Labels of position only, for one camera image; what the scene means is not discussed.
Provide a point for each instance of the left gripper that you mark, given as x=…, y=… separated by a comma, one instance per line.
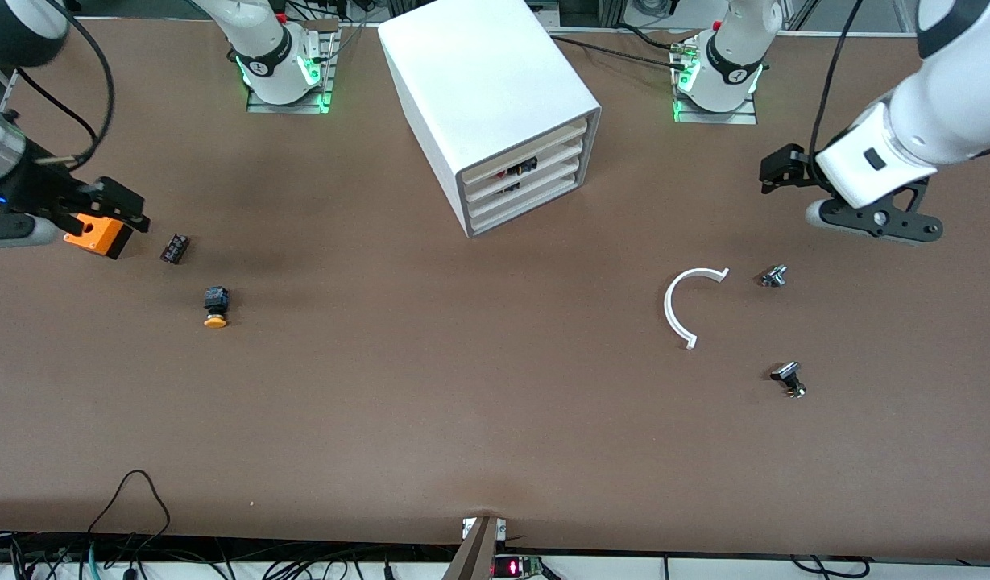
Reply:
x=794, y=167

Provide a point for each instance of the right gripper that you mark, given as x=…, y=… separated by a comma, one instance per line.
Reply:
x=37, y=187

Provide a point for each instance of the orange-capped push button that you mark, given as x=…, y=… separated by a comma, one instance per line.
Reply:
x=215, y=302

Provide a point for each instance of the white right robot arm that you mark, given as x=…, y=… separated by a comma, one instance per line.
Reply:
x=269, y=48

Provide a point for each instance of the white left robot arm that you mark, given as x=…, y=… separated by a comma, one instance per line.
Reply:
x=962, y=97

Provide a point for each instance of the orange box with black base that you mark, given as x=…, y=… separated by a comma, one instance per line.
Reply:
x=100, y=239

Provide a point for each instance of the small black terminal block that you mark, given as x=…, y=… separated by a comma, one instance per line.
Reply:
x=175, y=248

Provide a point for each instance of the small silver metal fitting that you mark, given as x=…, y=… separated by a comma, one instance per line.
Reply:
x=774, y=277

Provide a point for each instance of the white curved plastic arc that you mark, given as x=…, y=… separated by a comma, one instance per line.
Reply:
x=667, y=308

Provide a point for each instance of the black-headed metal fitting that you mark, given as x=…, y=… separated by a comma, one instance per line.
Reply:
x=787, y=372

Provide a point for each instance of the red LED display module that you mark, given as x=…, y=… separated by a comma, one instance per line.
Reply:
x=515, y=568

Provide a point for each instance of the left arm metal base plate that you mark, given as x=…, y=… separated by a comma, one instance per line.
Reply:
x=716, y=117

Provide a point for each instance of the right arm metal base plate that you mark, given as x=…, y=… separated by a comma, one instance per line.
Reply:
x=289, y=107

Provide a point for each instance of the brown camera mount bracket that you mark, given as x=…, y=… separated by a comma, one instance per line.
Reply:
x=474, y=556

